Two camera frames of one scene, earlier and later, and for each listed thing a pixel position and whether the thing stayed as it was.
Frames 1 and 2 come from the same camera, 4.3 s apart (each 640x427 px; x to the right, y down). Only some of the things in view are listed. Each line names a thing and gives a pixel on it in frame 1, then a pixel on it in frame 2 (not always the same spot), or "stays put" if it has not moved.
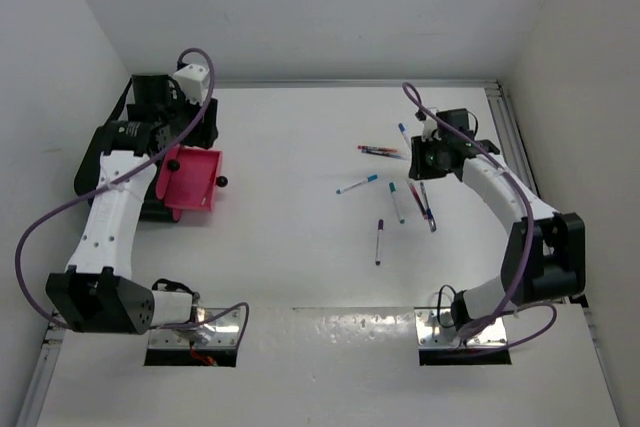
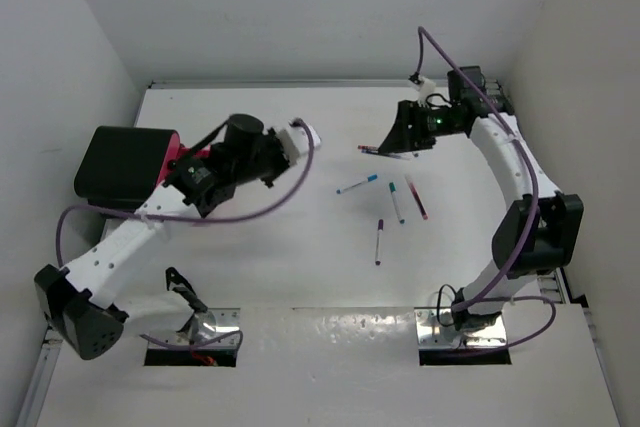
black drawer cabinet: [128, 137] stays put
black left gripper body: [199, 134] to [269, 159]
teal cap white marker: [392, 186] stays put
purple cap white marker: [379, 238] stays put
